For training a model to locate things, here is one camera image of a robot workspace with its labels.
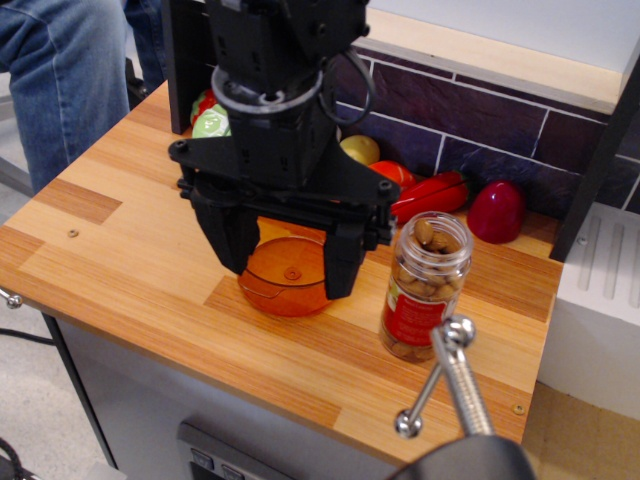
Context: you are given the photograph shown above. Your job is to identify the clear almond jar red label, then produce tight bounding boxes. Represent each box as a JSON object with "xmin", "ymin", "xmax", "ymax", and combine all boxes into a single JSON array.
[{"xmin": 379, "ymin": 211, "xmax": 473, "ymax": 363}]

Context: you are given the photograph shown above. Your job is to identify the chrome clamp screw handle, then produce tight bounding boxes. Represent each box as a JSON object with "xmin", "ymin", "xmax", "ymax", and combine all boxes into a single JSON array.
[{"xmin": 394, "ymin": 314, "xmax": 539, "ymax": 480}]

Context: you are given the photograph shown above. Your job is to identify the grey control panel with buttons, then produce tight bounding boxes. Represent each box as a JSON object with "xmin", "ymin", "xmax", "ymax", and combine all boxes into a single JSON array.
[{"xmin": 176, "ymin": 422, "xmax": 289, "ymax": 480}]

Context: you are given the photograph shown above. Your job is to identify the red orange toy tomato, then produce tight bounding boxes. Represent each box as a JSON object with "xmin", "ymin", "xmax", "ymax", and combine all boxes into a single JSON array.
[{"xmin": 369, "ymin": 160, "xmax": 416, "ymax": 191}]

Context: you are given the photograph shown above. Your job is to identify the white ribbed appliance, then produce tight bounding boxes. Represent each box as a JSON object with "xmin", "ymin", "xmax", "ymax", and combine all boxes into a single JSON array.
[{"xmin": 538, "ymin": 203, "xmax": 639, "ymax": 418}]

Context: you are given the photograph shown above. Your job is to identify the green toy cabbage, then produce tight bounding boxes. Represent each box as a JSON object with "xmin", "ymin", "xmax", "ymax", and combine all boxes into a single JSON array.
[{"xmin": 192, "ymin": 105, "xmax": 231, "ymax": 138}]

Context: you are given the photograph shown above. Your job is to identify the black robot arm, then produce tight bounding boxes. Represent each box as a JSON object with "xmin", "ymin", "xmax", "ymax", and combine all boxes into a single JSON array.
[{"xmin": 162, "ymin": 1, "xmax": 400, "ymax": 299}]

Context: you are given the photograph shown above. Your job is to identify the dark red toy egg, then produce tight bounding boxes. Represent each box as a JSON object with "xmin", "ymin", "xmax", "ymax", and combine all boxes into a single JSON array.
[{"xmin": 467, "ymin": 180, "xmax": 526, "ymax": 244}]

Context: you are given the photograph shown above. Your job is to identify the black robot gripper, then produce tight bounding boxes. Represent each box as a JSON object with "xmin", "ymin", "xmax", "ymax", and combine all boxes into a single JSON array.
[{"xmin": 168, "ymin": 106, "xmax": 400, "ymax": 300}]

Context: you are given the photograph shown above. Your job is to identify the small chrome knob left edge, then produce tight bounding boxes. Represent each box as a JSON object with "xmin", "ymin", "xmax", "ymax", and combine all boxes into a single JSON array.
[{"xmin": 0, "ymin": 289, "xmax": 23, "ymax": 310}]

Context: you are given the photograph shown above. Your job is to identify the red toy chili pepper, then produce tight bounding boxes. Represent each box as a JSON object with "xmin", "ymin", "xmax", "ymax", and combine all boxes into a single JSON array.
[{"xmin": 391, "ymin": 171, "xmax": 470, "ymax": 223}]

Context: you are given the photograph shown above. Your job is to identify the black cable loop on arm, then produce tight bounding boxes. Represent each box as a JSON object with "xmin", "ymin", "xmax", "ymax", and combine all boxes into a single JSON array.
[{"xmin": 317, "ymin": 47, "xmax": 376, "ymax": 127}]

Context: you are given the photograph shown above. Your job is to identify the person leg in jeans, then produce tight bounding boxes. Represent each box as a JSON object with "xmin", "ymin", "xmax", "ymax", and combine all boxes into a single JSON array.
[{"xmin": 1, "ymin": 0, "xmax": 167, "ymax": 192}]

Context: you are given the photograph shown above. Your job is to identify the yellow toy potato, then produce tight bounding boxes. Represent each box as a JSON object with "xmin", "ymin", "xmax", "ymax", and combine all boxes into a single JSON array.
[{"xmin": 340, "ymin": 135, "xmax": 381, "ymax": 166}]

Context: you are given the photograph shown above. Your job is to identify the orange transparent plastic pot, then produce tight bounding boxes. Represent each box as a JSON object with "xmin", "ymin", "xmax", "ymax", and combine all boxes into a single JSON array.
[{"xmin": 238, "ymin": 217, "xmax": 330, "ymax": 317}]

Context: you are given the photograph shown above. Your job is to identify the black cable on floor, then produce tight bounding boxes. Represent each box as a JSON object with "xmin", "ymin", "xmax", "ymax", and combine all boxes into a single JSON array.
[{"xmin": 0, "ymin": 327, "xmax": 55, "ymax": 346}]

